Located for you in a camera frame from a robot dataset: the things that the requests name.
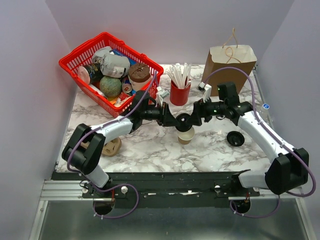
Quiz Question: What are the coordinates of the bundle of white wrapped straws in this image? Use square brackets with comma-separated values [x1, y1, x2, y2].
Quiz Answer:
[165, 62, 192, 89]

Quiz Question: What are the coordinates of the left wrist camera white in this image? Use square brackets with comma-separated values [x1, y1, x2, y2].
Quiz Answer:
[156, 86, 170, 105]

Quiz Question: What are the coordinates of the clear plastic water bottle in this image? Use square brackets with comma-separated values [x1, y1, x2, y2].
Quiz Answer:
[257, 103, 270, 122]

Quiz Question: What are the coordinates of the green round melon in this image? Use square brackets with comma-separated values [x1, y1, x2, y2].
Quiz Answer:
[99, 76, 122, 98]

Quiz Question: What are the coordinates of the red bull can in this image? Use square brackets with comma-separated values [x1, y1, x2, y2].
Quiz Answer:
[121, 76, 133, 94]

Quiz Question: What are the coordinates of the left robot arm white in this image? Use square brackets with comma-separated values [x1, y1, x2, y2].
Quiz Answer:
[61, 90, 181, 198]

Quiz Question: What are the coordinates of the red straw holder cup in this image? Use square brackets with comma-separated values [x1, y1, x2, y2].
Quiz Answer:
[169, 81, 191, 106]

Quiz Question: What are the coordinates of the cardboard cup carrier left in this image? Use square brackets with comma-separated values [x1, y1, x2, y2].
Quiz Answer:
[78, 137, 122, 157]

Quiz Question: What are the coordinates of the red plastic shopping basket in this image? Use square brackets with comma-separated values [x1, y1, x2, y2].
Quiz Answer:
[58, 31, 165, 119]

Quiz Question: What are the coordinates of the aluminium rail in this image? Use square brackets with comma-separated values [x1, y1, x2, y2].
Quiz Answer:
[40, 180, 298, 201]

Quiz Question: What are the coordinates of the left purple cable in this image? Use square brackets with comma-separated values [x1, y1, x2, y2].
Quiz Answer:
[66, 70, 159, 220]

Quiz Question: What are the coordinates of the purple cable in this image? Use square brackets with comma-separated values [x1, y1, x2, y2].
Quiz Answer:
[66, 70, 159, 220]
[201, 66, 316, 218]

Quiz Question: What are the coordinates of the black plastic cup lid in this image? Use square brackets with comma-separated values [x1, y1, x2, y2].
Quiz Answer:
[175, 113, 193, 133]

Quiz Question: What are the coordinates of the black mounting base plate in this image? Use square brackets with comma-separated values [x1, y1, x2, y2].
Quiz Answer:
[51, 172, 262, 215]

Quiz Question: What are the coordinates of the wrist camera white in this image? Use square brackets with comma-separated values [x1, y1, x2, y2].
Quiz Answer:
[156, 86, 170, 105]
[197, 81, 212, 103]

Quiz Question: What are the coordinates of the brown lidded tub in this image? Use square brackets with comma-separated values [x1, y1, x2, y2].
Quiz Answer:
[128, 62, 151, 92]

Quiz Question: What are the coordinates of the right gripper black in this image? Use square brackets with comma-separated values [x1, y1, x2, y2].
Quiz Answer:
[185, 94, 227, 126]

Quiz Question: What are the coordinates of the grey paper wrapped package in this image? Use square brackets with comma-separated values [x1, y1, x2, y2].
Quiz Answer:
[91, 46, 131, 78]

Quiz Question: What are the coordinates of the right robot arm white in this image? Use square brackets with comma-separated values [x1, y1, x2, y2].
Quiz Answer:
[186, 82, 309, 196]

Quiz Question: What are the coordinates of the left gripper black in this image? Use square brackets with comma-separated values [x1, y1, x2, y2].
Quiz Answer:
[141, 102, 181, 128]

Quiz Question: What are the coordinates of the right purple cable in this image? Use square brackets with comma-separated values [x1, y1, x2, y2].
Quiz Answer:
[201, 66, 316, 218]

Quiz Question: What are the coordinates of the black printed can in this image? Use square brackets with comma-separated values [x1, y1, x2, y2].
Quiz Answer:
[77, 63, 104, 85]

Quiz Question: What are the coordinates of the black plastic lid on table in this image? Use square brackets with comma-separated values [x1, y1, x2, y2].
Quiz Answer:
[226, 131, 245, 147]

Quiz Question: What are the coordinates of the brown paper coffee cup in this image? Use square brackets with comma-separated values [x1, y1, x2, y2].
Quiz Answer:
[177, 127, 195, 145]

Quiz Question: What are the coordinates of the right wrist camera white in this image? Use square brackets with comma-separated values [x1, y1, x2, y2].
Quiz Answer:
[197, 81, 212, 103]

